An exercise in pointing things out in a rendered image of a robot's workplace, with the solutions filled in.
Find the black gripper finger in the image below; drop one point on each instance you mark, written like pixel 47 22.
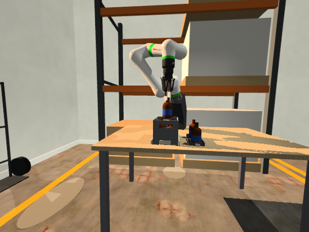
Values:
pixel 170 86
pixel 165 87

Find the brown glass bottle with blue label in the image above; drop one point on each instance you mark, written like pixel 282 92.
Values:
pixel 167 109

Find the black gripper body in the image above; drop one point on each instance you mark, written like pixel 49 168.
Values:
pixel 167 72

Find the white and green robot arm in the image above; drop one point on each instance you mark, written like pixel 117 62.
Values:
pixel 169 50

